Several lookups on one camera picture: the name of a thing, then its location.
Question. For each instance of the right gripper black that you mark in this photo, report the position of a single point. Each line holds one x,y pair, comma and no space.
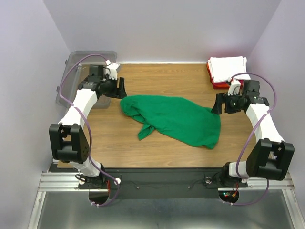
221,98

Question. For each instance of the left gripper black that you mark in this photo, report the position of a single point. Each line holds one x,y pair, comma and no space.
118,92

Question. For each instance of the green t-shirt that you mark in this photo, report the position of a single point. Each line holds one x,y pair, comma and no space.
175,117

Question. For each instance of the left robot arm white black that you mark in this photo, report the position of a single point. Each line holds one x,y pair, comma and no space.
68,141

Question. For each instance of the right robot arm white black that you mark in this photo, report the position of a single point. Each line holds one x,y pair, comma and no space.
271,156

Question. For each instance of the red folded t-shirt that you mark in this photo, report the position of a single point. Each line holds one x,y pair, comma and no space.
218,86

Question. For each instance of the white folded t-shirt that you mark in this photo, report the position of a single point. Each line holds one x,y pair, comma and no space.
221,69

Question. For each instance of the clear plastic storage bin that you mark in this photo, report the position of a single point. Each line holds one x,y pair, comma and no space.
72,81

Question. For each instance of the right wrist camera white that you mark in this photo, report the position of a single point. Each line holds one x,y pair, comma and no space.
234,88

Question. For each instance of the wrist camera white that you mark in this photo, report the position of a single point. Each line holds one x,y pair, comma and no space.
113,69
234,88

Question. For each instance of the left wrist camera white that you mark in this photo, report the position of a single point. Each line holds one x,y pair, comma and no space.
113,69

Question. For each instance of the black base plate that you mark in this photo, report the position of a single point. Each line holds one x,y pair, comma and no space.
162,183

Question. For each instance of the aluminium rail frame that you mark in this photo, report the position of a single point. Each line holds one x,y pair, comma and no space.
61,204

